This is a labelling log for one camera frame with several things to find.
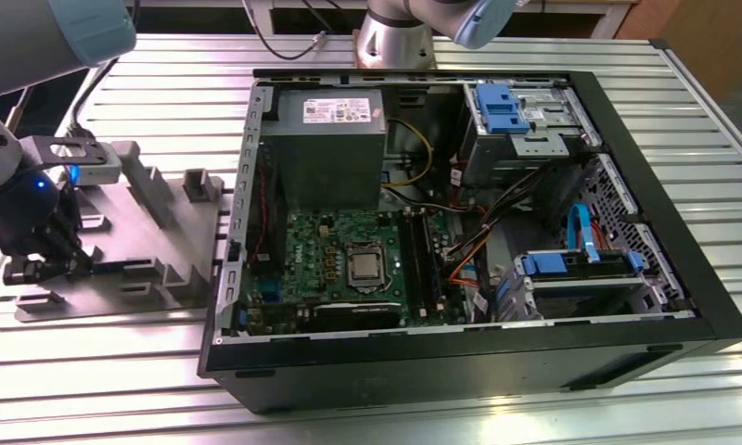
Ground metal drive cage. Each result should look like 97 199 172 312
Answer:
460 81 600 186

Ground silver CPU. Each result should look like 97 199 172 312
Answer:
348 252 384 279

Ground black graphics card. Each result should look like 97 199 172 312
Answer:
308 299 404 331

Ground black camera cable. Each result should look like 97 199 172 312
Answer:
65 57 120 139

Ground black cable bundle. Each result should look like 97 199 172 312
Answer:
479 157 588 233

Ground orange and yellow wires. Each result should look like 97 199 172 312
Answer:
445 231 491 291

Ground blue flat data wire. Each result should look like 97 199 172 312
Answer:
566 202 600 265

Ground wooden cabinet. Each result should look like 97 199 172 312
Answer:
611 0 742 101

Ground green motherboard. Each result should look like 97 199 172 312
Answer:
240 208 471 335

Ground yellow wire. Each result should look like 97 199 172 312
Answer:
381 119 435 189

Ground black open PC case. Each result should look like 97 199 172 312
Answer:
196 68 742 416

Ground blue plastic drive latch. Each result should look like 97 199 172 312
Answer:
486 112 531 135
476 83 519 115

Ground metal CPU socket cover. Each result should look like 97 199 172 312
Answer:
343 238 389 293

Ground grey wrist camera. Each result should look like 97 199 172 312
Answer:
25 135 126 187

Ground black RAM slot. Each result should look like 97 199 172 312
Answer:
416 208 437 316
401 208 427 316

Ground grey power supply unit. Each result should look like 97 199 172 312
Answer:
261 87 389 212

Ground grey parts rack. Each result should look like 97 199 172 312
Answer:
11 141 233 321

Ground black cable with plug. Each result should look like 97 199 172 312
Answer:
240 0 329 60

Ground hard disk in blue carrier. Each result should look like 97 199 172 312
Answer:
518 249 648 291

